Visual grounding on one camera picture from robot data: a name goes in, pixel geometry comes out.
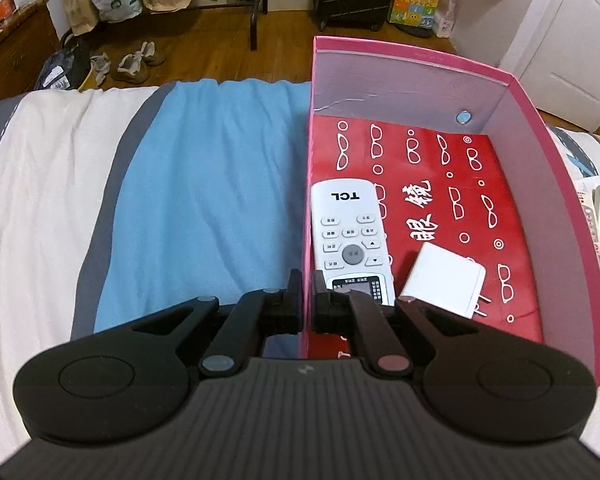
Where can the white remote control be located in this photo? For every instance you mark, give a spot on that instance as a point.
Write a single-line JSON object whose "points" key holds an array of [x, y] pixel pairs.
{"points": [[350, 220]]}

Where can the white door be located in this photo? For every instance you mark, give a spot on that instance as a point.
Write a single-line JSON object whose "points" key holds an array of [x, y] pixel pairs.
{"points": [[575, 50]]}

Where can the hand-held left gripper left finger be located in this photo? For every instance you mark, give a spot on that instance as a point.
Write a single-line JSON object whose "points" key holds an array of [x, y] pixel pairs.
{"points": [[295, 305]]}

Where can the grey sneaker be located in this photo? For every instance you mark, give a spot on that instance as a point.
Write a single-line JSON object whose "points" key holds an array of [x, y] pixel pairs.
{"points": [[101, 69]]}

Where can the striped bed sheet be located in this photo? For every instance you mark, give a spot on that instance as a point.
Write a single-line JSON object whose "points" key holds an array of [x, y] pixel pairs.
{"points": [[205, 185]]}

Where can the white charger plug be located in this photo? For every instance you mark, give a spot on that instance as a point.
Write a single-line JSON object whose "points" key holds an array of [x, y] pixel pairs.
{"points": [[442, 275]]}

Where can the wooden nightstand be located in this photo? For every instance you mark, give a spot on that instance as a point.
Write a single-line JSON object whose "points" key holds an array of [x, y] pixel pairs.
{"points": [[15, 55]]}

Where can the printed paper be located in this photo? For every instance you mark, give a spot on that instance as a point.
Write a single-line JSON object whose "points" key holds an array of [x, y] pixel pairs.
{"points": [[597, 215]]}

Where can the plain brown paper bag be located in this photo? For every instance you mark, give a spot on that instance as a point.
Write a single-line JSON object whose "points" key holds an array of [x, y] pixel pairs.
{"points": [[80, 2]]}

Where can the white green plastic bag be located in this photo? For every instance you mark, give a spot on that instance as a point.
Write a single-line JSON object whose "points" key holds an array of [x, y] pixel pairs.
{"points": [[115, 2]]}

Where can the pink cardboard box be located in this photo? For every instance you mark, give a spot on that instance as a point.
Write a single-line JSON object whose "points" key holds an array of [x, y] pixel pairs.
{"points": [[555, 200]]}

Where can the black clothes rack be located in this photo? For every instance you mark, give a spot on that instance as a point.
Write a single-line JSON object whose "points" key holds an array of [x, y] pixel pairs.
{"points": [[254, 25]]}

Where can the red printed glasses pouch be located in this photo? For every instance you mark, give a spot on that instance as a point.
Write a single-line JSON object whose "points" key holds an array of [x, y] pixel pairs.
{"points": [[430, 170]]}

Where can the clear plastic bag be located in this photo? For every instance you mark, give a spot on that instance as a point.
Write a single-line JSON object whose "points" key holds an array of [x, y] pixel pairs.
{"points": [[446, 15]]}

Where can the colourful gift bag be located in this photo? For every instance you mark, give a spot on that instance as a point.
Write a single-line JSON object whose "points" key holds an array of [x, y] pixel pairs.
{"points": [[412, 7]]}

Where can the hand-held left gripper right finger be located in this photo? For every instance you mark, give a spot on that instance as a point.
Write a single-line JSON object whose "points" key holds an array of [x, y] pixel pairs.
{"points": [[325, 310]]}

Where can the black plastic bag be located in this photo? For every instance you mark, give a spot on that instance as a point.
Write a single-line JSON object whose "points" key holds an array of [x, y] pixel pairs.
{"points": [[62, 67]]}

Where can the beige shoe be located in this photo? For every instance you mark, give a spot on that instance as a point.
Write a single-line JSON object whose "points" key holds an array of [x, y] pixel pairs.
{"points": [[130, 70], [152, 52]]}

